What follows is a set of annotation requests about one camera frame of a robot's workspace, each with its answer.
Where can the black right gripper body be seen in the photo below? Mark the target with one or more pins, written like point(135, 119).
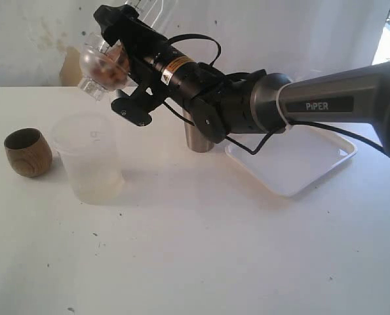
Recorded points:
point(151, 91)

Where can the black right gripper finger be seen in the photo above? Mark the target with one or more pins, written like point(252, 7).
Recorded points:
point(115, 21)

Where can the clear plastic cup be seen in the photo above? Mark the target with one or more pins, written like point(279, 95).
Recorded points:
point(142, 19)

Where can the clear dome lid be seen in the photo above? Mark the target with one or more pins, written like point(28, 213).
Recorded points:
point(93, 49)

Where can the stainless steel cup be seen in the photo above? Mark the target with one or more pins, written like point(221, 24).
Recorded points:
point(196, 141)

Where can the translucent white plastic cup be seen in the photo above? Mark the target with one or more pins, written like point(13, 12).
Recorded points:
point(87, 148)

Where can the brown wooden cup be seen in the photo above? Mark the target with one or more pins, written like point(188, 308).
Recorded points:
point(28, 152)

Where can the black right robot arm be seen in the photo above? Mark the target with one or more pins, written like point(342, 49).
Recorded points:
point(221, 105)

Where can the brown wooden cubes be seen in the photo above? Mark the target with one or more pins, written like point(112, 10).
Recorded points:
point(111, 71)

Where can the white square plastic tray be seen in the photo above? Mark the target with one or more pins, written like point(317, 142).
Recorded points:
point(290, 162)

